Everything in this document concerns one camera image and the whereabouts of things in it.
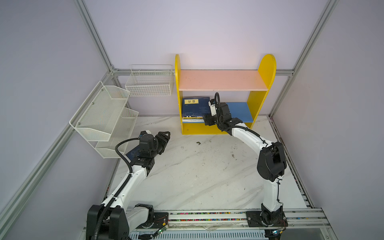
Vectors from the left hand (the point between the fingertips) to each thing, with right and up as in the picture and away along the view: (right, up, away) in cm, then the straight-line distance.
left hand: (168, 136), depth 81 cm
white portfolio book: (+13, +9, +16) cm, 23 cm away
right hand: (+22, +13, +11) cm, 27 cm away
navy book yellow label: (+15, +18, +13) cm, 27 cm away
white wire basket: (-15, +36, +13) cm, 41 cm away
